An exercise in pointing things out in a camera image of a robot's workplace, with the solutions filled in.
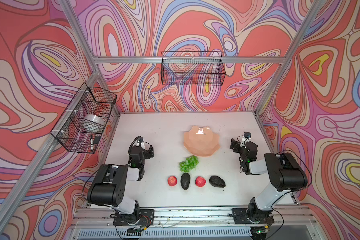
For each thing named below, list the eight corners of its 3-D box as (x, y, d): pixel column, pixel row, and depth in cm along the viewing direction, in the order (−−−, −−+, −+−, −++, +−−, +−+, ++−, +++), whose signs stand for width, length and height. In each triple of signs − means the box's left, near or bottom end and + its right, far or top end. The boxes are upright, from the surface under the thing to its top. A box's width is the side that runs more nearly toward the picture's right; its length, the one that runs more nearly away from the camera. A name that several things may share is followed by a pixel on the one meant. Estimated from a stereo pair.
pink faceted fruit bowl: (183, 158, 96) (184, 155, 92) (183, 129, 111) (183, 126, 108) (221, 158, 96) (222, 155, 92) (215, 129, 111) (216, 126, 108)
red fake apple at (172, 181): (166, 182, 86) (166, 179, 83) (172, 176, 88) (172, 173, 85) (172, 187, 84) (171, 185, 81) (178, 181, 86) (177, 179, 83)
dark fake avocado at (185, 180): (180, 190, 83) (180, 187, 80) (180, 174, 89) (180, 172, 86) (190, 190, 83) (190, 187, 80) (189, 174, 89) (190, 172, 86)
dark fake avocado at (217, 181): (210, 188, 84) (211, 185, 80) (208, 178, 87) (210, 175, 84) (224, 188, 84) (226, 185, 80) (222, 178, 87) (224, 175, 84)
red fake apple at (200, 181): (195, 187, 84) (196, 185, 81) (194, 178, 87) (195, 175, 84) (205, 187, 84) (206, 185, 81) (204, 178, 87) (205, 175, 84)
